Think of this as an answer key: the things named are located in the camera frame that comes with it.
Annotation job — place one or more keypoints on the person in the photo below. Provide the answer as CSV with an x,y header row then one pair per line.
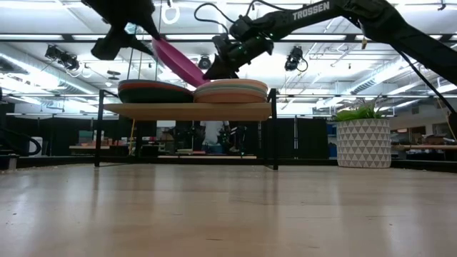
x,y
212,133

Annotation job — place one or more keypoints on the black ceiling spotlight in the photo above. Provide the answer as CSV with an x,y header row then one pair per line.
x,y
53,52
294,59
69,62
204,62

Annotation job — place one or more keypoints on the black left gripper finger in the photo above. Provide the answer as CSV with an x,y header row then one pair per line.
x,y
141,45
150,26

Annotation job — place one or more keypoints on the dark green plate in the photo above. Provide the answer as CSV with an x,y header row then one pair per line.
x,y
153,96

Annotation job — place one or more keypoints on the green plant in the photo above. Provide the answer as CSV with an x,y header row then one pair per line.
x,y
353,114

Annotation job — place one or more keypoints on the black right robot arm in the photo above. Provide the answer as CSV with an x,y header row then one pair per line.
x,y
392,28

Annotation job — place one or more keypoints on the wooden shelf with black frame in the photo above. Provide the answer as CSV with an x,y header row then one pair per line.
x,y
193,111

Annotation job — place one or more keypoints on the black ceiling truss beam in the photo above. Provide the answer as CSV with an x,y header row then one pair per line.
x,y
66,37

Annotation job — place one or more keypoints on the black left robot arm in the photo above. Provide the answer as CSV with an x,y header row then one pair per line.
x,y
118,10

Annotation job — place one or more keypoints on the background wooden table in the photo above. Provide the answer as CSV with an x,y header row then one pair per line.
x,y
89,147

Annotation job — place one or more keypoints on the black table frame rail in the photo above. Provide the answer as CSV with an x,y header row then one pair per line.
x,y
303,162

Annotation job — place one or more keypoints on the background black robot arm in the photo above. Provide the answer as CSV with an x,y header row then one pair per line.
x,y
237,137

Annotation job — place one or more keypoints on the white triangle-pattern planter pot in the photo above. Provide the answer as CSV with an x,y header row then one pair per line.
x,y
363,142

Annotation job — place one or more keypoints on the yellow pole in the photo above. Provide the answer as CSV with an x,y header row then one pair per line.
x,y
132,139

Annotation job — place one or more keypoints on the magenta plate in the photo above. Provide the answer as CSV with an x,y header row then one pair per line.
x,y
182,64

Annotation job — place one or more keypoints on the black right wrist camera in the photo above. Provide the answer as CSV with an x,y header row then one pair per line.
x,y
246,28

